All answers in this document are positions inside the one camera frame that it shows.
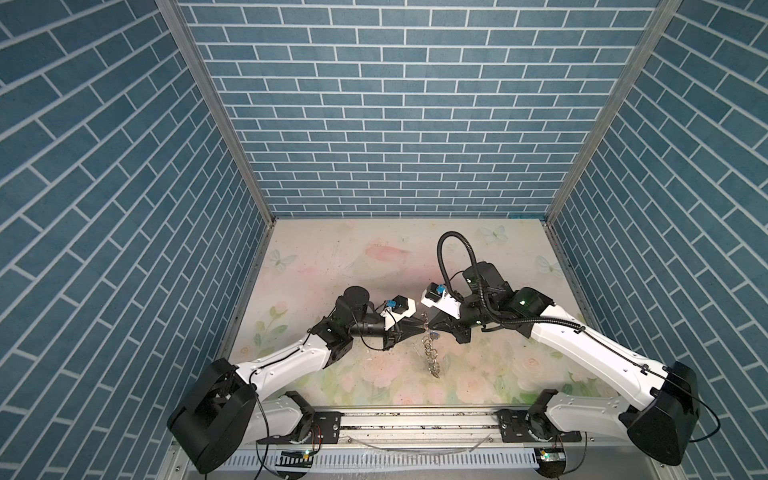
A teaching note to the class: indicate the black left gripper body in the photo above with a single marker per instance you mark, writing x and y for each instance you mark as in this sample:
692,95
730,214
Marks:
388,338

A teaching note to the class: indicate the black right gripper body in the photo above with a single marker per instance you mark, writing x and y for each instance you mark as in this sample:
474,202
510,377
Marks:
468,317

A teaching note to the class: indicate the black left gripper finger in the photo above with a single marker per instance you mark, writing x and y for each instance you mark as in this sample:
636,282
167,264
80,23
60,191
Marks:
410,325
402,335

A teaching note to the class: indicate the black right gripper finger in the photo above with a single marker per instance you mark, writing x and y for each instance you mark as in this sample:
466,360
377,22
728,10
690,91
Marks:
437,314
443,325

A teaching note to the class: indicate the large metal keyring band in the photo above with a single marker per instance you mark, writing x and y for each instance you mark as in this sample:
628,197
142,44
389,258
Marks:
430,351

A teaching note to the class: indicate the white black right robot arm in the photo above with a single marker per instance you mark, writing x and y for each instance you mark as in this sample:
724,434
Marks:
656,406

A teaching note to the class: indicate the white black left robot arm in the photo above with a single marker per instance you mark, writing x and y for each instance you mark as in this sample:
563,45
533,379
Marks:
231,404

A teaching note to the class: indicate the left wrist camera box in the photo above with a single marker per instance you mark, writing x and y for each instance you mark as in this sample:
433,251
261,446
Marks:
396,310

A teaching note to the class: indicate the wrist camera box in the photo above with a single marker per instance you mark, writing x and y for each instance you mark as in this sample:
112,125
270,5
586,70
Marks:
437,296
396,310

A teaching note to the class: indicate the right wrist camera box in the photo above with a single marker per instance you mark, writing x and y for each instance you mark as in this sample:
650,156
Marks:
437,296

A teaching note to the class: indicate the aluminium front rail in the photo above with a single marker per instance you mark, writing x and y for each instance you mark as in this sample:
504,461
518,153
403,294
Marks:
441,425

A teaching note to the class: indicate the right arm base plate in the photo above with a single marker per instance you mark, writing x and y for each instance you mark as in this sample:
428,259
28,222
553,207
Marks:
517,426

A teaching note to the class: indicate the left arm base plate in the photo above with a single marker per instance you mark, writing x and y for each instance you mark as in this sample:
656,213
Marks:
325,424

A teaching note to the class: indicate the perforated cable duct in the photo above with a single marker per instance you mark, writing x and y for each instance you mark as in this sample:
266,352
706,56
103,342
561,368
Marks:
370,460

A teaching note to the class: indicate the aluminium right corner post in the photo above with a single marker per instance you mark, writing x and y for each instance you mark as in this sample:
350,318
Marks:
657,24

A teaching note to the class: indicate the aluminium corner post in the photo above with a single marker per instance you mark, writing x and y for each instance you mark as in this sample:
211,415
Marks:
657,24
172,15

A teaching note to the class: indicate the aluminium left corner post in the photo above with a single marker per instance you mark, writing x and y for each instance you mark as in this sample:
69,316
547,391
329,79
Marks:
172,15

